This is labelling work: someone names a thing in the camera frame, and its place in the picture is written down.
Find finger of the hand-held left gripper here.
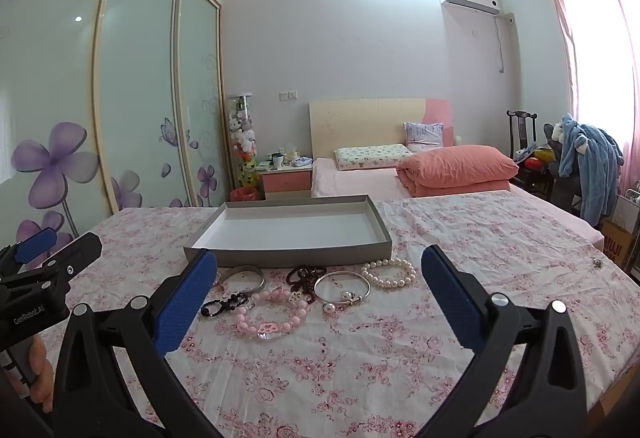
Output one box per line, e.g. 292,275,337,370
0,227,58,280
30,232,104,306

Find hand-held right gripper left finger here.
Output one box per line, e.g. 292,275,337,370
52,249,221,438

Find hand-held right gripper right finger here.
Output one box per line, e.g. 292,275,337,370
421,245,601,438

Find black bead bracelet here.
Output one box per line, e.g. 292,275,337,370
200,293,251,319

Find white pearl bracelet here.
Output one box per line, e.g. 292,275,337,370
361,258,417,290

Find large pink bead bracelet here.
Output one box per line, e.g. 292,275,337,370
235,301,308,341

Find wide silver cuff bangle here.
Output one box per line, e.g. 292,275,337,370
218,265,267,294

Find pink pearl bracelet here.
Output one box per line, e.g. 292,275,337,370
250,287,301,306

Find grey cardboard tray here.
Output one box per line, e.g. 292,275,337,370
183,195,393,269

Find person's left hand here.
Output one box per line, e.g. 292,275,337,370
0,332,56,415

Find pink floral sheet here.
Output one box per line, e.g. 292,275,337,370
50,197,640,438

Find thin silver bangle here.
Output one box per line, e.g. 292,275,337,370
313,269,372,306

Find salmon folded quilt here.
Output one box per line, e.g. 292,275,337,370
396,145,520,198

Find yellow plush toy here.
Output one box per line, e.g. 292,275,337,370
237,157,258,189

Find plain pink bed sheet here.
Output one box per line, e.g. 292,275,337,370
311,157,606,249

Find pink nightstand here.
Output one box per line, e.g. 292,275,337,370
257,163,315,200

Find white printed pillow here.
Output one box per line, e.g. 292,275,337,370
334,144,408,170

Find colourful plush toys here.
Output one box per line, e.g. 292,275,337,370
517,145,557,169

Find small purple pillow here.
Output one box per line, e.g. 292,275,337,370
403,121,445,151

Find floral sliding door wardrobe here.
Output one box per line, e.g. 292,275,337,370
0,0,236,249

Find brown cardboard box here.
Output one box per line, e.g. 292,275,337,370
600,218,633,269

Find clear tube of plush toys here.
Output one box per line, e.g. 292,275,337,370
226,93,258,189

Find dark wooden chair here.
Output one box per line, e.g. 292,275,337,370
506,109,556,199

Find beige and pink headboard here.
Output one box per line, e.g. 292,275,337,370
309,98,456,159

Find blue plush robe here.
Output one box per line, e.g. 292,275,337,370
557,113,626,226

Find pink curtain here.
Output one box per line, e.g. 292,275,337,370
537,0,640,229

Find dark red bead bracelet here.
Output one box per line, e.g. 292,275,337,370
286,265,328,304

